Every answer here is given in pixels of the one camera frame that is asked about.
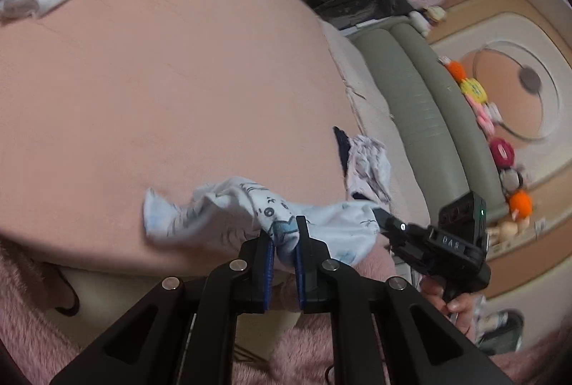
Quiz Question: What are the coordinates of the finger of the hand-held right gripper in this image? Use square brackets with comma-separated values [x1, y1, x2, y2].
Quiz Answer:
[372, 207, 432, 250]

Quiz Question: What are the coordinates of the white navy patterned garment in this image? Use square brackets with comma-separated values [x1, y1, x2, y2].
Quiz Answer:
[333, 126, 394, 207]

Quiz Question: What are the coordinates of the grey-green padded headboard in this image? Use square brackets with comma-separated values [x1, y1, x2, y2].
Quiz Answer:
[351, 23, 510, 225]

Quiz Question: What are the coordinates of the light blue bear-print garment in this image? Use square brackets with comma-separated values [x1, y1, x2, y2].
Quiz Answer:
[143, 176, 389, 274]

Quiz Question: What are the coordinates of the small orange plush toy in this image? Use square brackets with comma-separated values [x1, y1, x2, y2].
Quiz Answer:
[446, 60, 468, 84]

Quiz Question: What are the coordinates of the red plush toy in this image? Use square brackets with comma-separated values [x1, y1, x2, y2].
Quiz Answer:
[489, 137, 516, 167]

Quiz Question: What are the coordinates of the beige doll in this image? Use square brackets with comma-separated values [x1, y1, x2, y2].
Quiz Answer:
[485, 217, 532, 252]

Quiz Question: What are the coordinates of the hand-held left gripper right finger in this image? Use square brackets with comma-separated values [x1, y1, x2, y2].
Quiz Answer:
[295, 215, 514, 385]

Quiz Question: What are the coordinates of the yellow plush toy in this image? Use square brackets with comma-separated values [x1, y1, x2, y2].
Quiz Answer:
[460, 76, 488, 104]

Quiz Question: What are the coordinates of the black white plush toy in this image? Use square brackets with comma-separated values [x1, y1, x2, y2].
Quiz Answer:
[498, 166, 527, 192]

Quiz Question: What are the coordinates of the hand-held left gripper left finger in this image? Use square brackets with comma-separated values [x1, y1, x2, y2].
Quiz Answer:
[49, 228, 275, 385]

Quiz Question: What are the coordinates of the pink fluffy pajamas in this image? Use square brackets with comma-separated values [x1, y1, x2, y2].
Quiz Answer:
[0, 233, 572, 385]

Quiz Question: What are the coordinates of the large orange plush toy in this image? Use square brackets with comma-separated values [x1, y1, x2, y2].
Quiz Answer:
[507, 189, 536, 225]

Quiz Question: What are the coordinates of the person's right hand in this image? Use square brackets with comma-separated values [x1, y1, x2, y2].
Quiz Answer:
[420, 278, 477, 339]

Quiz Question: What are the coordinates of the pink plush toy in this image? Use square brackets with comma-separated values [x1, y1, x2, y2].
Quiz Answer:
[474, 101, 504, 132]

